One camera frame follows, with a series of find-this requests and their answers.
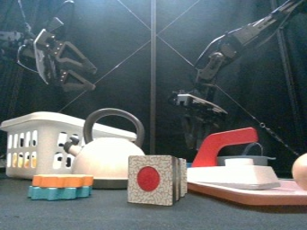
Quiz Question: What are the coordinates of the vertical metal frame pole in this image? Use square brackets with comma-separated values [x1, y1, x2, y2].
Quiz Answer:
[148, 0, 158, 155]

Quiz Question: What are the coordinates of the patterned block with red circle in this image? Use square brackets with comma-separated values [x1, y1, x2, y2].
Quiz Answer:
[126, 155, 180, 207]

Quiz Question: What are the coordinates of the teal gear-shaped block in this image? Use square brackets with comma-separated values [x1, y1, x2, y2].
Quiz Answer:
[27, 184, 93, 201]

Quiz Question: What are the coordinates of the white kettle with grey handle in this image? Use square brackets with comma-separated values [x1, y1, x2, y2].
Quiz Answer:
[63, 107, 147, 190]

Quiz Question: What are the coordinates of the grey toy pot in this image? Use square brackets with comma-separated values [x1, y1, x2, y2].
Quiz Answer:
[215, 142, 278, 167]

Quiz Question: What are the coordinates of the white plastic laundry basket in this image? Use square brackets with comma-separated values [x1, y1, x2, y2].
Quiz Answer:
[0, 111, 138, 180]

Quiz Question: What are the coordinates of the yellow item inside basket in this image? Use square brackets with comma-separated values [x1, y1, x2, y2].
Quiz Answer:
[11, 152, 39, 169]

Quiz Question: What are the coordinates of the beige wooden ball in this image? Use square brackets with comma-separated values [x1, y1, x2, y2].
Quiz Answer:
[290, 153, 307, 191]

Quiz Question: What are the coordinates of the white toy iron red handle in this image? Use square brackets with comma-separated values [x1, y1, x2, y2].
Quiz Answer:
[186, 127, 282, 190]

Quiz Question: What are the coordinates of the orange gear-shaped block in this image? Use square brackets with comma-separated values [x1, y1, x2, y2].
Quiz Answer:
[31, 173, 95, 189]

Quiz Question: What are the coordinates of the slanted metal frame pole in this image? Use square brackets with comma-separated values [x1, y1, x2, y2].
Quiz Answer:
[270, 0, 304, 151]

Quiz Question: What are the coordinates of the pink tray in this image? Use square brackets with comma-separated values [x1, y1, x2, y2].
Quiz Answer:
[186, 178, 307, 207]

